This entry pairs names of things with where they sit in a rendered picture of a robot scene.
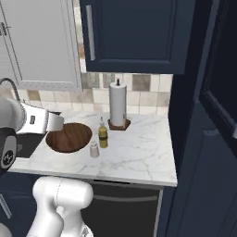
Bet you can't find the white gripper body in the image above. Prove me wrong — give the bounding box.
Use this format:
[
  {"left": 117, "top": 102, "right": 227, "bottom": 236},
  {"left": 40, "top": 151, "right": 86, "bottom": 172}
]
[{"left": 45, "top": 112, "right": 65, "bottom": 133}]

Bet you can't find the wooden mixing bowl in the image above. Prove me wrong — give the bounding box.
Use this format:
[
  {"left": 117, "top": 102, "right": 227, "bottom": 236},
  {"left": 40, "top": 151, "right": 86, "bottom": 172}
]
[{"left": 45, "top": 122, "right": 94, "bottom": 155}]

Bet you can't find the white shaker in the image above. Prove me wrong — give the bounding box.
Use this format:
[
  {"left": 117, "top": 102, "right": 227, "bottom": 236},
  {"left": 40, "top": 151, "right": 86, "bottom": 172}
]
[{"left": 89, "top": 141, "right": 100, "bottom": 158}]

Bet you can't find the yellow-green oil bottle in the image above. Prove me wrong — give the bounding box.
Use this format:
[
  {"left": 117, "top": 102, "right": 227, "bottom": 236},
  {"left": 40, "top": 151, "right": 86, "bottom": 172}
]
[{"left": 97, "top": 116, "right": 109, "bottom": 149}]

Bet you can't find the navy base cabinet door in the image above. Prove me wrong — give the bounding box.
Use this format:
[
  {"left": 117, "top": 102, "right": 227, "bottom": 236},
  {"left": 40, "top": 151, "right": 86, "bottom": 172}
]
[{"left": 0, "top": 171, "right": 43, "bottom": 237}]

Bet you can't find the navy tall cabinet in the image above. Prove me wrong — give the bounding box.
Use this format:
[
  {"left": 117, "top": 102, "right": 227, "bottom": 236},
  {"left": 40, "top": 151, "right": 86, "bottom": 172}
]
[{"left": 165, "top": 0, "right": 237, "bottom": 237}]

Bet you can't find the wooden paper towel holder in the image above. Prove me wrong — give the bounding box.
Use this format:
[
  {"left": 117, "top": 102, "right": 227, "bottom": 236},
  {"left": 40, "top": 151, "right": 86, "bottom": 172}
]
[{"left": 107, "top": 78, "right": 131, "bottom": 131}]

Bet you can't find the white paper towel roll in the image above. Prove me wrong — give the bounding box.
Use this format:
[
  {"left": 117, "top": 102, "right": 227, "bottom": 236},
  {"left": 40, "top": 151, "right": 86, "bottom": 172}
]
[{"left": 108, "top": 81, "right": 128, "bottom": 127}]

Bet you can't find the white framed window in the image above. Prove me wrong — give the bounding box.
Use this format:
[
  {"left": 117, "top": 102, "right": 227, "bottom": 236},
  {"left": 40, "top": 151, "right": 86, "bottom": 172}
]
[{"left": 0, "top": 0, "right": 83, "bottom": 93}]

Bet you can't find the window latch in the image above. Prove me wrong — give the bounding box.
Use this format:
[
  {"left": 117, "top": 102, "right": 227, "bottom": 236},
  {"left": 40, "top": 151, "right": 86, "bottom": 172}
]
[{"left": 0, "top": 21, "right": 12, "bottom": 38}]

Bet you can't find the black dishwasher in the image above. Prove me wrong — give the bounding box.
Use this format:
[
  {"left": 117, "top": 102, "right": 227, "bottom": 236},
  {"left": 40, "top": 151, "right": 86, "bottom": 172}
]
[{"left": 81, "top": 181, "right": 164, "bottom": 237}]

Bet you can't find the silver cabinet door handle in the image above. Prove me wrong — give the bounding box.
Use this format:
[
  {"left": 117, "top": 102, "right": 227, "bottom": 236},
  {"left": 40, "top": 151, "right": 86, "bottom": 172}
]
[{"left": 85, "top": 4, "right": 96, "bottom": 62}]

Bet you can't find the silver base cabinet handle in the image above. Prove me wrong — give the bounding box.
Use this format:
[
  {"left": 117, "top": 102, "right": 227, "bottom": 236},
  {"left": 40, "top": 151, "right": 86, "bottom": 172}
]
[{"left": 0, "top": 193, "right": 13, "bottom": 220}]

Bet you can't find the silver dishwasher handle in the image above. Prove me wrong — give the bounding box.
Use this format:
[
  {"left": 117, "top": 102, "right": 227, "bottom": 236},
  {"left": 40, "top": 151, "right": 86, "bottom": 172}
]
[{"left": 92, "top": 193, "right": 160, "bottom": 204}]

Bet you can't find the navy wall cabinet door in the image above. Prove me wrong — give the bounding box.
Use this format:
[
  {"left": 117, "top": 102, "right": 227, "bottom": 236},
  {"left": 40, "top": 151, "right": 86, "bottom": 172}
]
[{"left": 79, "top": 0, "right": 196, "bottom": 75}]

